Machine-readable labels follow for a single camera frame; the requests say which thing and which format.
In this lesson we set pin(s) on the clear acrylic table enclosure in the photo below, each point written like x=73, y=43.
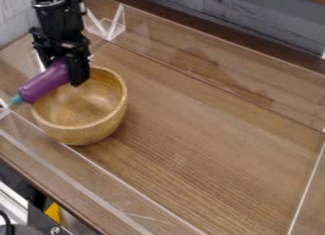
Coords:
x=218, y=154

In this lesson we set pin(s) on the brown wooden bowl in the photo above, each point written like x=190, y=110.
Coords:
x=78, y=116

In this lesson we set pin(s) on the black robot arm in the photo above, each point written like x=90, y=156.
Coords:
x=58, y=40

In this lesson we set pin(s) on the purple toy eggplant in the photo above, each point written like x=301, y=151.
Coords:
x=52, y=78

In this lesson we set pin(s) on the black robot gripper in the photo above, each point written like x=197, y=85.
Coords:
x=58, y=36

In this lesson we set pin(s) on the yellow black equipment base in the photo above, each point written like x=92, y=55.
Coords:
x=29, y=208

